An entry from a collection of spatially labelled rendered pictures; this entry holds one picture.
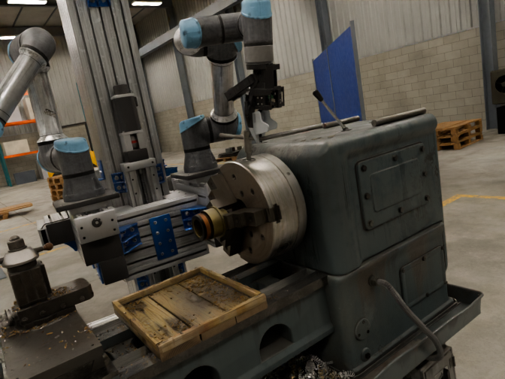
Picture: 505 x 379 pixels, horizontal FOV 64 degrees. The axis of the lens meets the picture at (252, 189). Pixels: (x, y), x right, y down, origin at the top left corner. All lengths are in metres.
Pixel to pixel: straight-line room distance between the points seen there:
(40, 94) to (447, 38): 10.99
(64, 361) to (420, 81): 11.92
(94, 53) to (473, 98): 10.61
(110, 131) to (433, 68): 10.90
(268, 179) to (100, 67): 1.01
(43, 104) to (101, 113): 0.23
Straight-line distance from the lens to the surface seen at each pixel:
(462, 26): 11.93
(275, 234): 1.11
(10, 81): 1.63
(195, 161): 1.76
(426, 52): 12.27
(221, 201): 1.19
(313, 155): 1.14
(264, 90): 1.07
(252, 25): 1.08
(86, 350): 0.92
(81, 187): 1.64
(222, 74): 1.62
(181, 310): 1.15
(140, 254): 1.71
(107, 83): 1.87
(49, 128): 1.78
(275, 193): 1.10
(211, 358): 1.09
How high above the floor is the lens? 1.36
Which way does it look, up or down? 10 degrees down
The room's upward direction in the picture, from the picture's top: 10 degrees counter-clockwise
